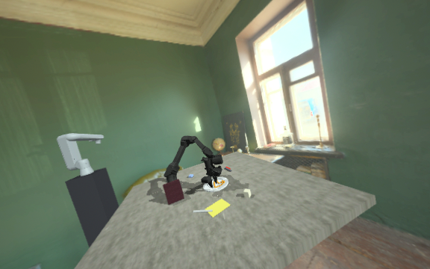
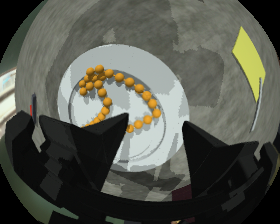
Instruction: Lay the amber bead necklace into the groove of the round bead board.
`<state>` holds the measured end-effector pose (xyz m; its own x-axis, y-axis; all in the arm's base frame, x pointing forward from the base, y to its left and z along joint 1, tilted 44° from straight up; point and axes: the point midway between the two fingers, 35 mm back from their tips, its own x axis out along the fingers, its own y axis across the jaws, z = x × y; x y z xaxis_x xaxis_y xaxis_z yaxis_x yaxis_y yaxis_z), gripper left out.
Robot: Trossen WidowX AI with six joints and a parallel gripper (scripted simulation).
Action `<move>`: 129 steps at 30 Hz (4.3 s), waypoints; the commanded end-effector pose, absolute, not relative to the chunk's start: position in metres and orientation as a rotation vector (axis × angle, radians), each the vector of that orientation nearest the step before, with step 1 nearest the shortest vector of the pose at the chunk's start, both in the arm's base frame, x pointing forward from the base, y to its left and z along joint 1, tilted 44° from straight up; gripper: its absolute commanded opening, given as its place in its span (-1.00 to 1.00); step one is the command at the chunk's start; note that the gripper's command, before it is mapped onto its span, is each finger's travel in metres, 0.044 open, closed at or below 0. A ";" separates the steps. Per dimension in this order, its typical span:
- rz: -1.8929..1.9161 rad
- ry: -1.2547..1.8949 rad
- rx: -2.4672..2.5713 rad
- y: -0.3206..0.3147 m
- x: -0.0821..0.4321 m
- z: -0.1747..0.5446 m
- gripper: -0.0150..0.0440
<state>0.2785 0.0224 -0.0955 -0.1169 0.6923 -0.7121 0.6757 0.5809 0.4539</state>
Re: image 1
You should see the small cream cube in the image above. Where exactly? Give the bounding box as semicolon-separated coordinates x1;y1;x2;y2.
243;189;251;198

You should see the yellow flat rectangular pad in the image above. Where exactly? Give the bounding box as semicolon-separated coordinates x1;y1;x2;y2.
205;199;230;217

